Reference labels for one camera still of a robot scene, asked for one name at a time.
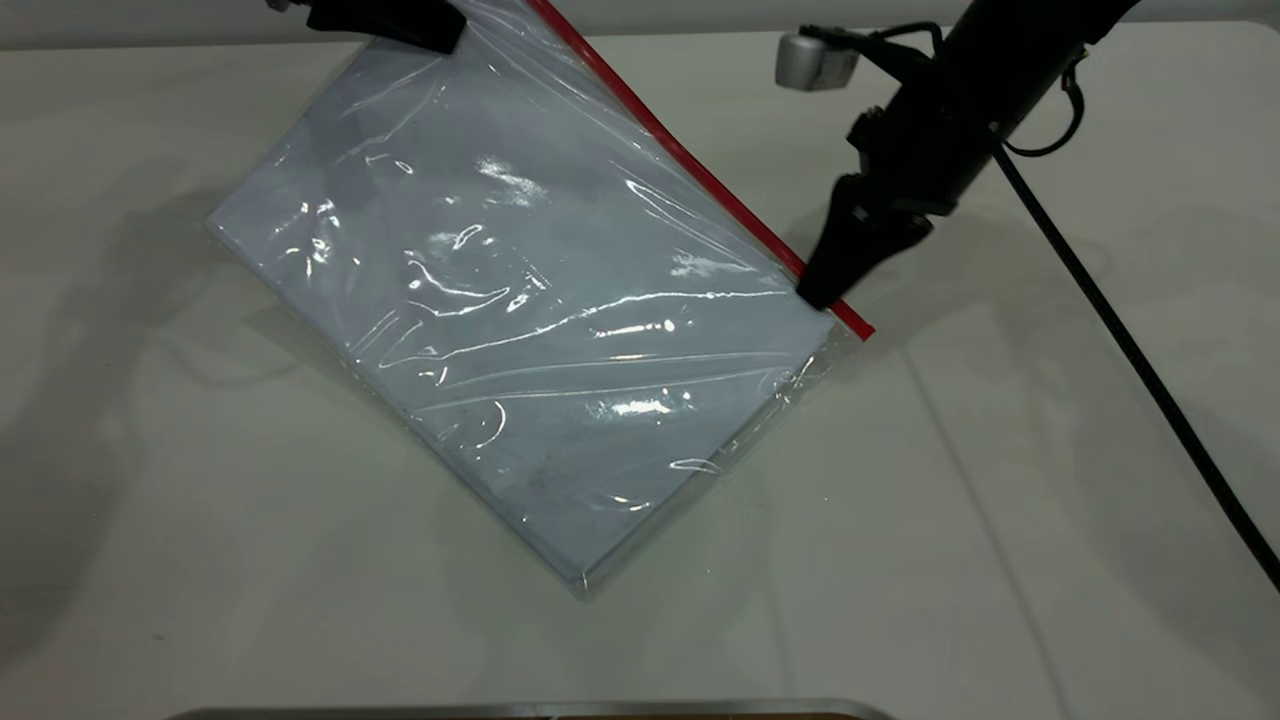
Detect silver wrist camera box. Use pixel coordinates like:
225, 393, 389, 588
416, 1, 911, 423
775, 33, 861, 93

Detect transparent zip bag red edge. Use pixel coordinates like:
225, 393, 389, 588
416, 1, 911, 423
205, 0, 877, 601

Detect white paper stack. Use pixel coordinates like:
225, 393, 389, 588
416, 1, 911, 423
208, 38, 833, 587

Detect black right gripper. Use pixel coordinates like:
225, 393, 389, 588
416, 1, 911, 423
797, 48, 1003, 311

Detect silver metal bar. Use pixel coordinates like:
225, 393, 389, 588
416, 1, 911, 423
165, 698, 896, 720

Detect thick black braided cable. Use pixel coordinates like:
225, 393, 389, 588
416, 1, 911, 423
992, 145, 1280, 593

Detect thin black looped cable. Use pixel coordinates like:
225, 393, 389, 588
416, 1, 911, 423
1003, 48, 1088, 160

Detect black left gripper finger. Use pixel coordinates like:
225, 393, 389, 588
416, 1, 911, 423
303, 0, 469, 57

